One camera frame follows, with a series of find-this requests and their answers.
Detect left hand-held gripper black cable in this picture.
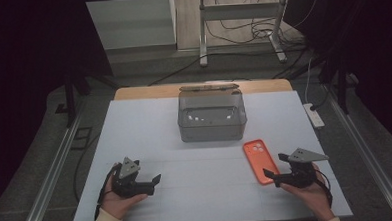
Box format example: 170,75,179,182
91,163,122,221

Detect white power strip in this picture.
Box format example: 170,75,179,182
302,102,326,131

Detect black tripod stand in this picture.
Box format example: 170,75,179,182
317,58,362,116
52,69,120,129

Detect tangled black cables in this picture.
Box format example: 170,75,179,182
203,0,308,48

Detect grey metal stand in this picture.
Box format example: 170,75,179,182
196,0,294,68

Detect white board mat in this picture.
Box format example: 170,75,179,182
65,88,354,221

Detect black plug with cable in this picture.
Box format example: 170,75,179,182
308,91,333,113

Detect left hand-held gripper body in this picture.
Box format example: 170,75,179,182
110,156,146,199

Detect grey box lid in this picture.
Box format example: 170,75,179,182
178,83,241,94

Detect transparent grey storage box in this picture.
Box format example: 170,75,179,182
176,87,249,144

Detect orange phone case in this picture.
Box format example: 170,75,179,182
241,138,281,186

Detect hand-held gripper black cable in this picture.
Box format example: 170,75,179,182
315,168,334,208
91,163,122,221

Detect aluminium floor rail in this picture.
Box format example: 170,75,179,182
322,81,392,221
13,113,87,221

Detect black curtain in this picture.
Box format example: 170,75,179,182
283,0,392,160
0,0,120,213

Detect long black floor cable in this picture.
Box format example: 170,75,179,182
146,48,309,88

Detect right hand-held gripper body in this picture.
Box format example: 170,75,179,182
279,146,331,190

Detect white power cable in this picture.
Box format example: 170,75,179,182
302,56,316,105

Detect right hand-held gripper black cable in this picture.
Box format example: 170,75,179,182
315,168,334,208

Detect white cabinet panel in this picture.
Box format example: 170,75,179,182
85,0,178,51

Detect thin black floor cable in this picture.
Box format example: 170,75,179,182
70,134,104,204

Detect person's left hand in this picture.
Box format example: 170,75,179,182
100,171,150,221

